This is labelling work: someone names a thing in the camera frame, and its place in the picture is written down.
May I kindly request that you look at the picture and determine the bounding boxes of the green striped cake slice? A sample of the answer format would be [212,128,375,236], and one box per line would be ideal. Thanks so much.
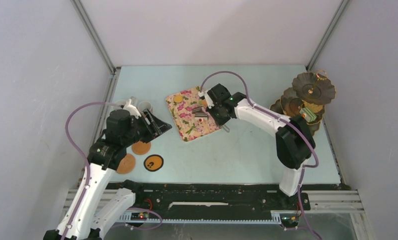
[299,107,317,123]

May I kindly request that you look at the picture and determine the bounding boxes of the floral rectangular tray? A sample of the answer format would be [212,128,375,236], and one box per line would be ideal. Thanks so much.
[165,86,220,142]

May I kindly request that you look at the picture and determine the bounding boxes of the three tier black cake stand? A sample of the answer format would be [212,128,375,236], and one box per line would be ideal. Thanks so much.
[270,69,337,135]

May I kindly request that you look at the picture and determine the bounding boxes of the orange question mark coaster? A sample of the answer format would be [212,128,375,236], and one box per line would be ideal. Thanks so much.
[143,154,164,172]

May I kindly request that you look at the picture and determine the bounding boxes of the small yellow cookie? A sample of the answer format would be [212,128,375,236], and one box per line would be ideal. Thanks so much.
[173,94,183,104]

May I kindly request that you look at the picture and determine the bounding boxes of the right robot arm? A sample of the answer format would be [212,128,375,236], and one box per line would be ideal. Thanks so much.
[198,84,316,209]

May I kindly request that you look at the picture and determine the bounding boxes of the upper wooden round coaster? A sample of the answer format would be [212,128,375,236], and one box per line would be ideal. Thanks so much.
[131,141,151,155]

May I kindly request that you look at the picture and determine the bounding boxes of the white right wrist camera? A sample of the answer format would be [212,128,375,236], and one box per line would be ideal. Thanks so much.
[198,90,214,109]

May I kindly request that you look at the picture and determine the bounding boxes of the lower wooden round coaster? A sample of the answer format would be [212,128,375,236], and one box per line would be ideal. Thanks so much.
[116,153,136,175]

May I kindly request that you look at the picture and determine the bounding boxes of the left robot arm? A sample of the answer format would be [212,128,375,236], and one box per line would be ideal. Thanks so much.
[43,109,172,240]

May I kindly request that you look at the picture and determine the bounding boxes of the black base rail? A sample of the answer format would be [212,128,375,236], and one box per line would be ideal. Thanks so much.
[107,182,311,222]

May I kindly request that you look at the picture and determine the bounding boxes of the small pink cup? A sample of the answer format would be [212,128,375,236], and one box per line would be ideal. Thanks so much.
[137,101,153,113]

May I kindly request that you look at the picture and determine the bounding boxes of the pink mug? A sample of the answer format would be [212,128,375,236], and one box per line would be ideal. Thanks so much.
[115,99,128,108]

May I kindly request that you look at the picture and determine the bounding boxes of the striped chocolate cake slice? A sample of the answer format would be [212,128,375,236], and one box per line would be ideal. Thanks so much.
[192,107,209,122]

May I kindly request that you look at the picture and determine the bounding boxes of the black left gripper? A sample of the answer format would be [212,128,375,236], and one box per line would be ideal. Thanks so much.
[122,108,171,147]

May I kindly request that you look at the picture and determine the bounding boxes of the wooden round coaster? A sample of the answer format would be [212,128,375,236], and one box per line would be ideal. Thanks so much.
[116,153,136,175]
[131,141,151,155]

